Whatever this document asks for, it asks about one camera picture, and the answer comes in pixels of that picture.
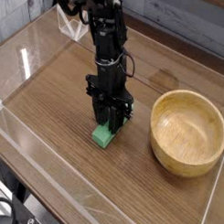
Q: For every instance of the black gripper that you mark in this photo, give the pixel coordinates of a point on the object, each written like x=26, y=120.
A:
x=107, y=90

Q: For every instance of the green rectangular block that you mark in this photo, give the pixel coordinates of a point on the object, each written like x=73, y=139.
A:
x=101, y=135

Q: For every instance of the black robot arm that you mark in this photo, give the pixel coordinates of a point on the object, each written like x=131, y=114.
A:
x=105, y=20

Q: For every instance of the brown wooden bowl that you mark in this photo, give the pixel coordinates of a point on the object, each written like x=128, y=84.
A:
x=186, y=133

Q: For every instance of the black metal clamp base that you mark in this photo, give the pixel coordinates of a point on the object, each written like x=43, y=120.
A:
x=23, y=215

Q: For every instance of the clear acrylic tray wall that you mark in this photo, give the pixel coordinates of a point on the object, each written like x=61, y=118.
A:
x=46, y=122

